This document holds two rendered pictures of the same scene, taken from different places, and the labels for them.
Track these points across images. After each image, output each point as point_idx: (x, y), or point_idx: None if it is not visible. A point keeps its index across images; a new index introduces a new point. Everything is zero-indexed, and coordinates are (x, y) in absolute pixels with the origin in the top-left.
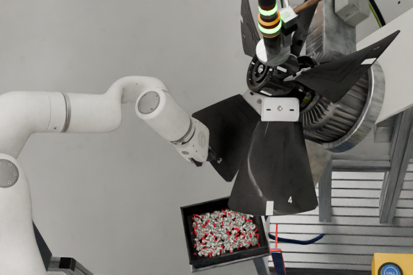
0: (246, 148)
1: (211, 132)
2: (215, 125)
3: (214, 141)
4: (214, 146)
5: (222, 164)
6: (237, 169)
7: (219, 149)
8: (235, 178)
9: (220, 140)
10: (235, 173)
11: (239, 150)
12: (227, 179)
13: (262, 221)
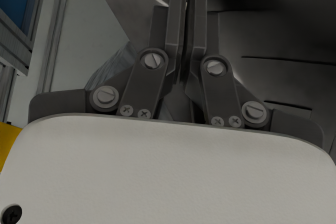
0: (180, 119)
1: (322, 59)
2: (325, 115)
3: (266, 41)
4: (246, 22)
5: (162, 0)
6: (133, 42)
7: (221, 34)
8: None
9: (247, 79)
10: (122, 24)
11: (182, 100)
12: None
13: None
